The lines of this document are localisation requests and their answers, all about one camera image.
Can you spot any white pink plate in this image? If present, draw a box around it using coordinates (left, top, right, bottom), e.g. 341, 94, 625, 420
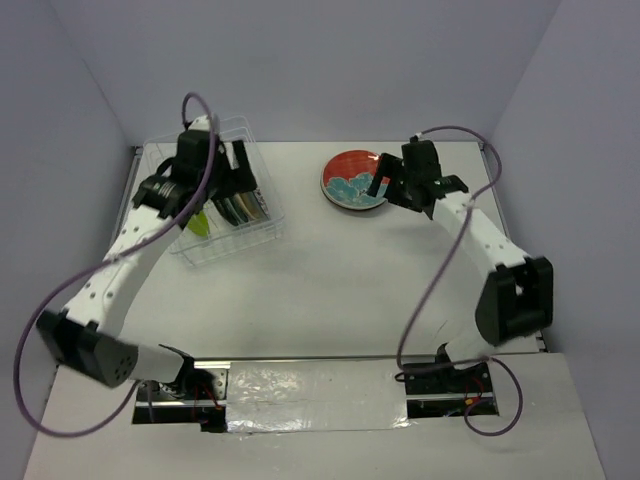
320, 150, 387, 211

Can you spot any blue blossom plate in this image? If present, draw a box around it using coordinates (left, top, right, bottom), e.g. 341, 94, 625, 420
322, 189, 387, 213

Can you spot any lime green plate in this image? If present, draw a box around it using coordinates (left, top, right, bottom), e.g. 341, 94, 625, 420
187, 211, 210, 238

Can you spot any dark patterned plate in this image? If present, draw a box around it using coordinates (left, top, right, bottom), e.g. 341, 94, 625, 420
253, 188, 270, 218

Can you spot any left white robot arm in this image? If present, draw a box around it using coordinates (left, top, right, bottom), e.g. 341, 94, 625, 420
36, 128, 257, 399

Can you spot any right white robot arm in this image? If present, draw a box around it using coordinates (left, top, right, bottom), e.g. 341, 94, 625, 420
367, 138, 554, 391

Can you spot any beige plate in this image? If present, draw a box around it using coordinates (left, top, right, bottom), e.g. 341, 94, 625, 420
239, 192, 265, 221

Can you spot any silver foil tape patch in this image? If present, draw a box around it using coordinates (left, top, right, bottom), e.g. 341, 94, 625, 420
226, 360, 410, 434

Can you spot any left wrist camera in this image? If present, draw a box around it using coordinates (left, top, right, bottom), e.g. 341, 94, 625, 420
186, 115, 220, 134

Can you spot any white wire dish rack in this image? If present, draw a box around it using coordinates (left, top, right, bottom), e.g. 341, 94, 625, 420
143, 113, 288, 267

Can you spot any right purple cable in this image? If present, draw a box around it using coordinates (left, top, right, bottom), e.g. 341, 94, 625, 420
396, 125, 525, 439

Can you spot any purple cable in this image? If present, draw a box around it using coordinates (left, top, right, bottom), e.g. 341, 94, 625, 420
396, 125, 525, 439
13, 92, 221, 439

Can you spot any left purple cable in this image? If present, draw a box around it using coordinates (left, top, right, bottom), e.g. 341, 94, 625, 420
13, 92, 221, 439

